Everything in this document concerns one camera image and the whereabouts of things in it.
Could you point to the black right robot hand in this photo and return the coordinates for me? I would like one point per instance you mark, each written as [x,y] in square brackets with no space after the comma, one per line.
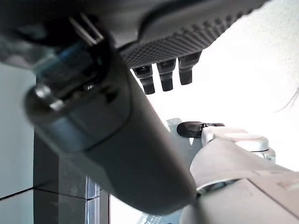
[116,140]

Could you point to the dark shelf board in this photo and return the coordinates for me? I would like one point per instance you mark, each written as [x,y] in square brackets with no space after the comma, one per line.
[70,182]

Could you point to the black right robot foot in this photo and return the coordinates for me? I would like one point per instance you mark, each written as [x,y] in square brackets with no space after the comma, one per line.
[189,129]

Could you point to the silver right robot leg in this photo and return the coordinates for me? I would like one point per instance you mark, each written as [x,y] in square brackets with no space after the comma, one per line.
[233,168]

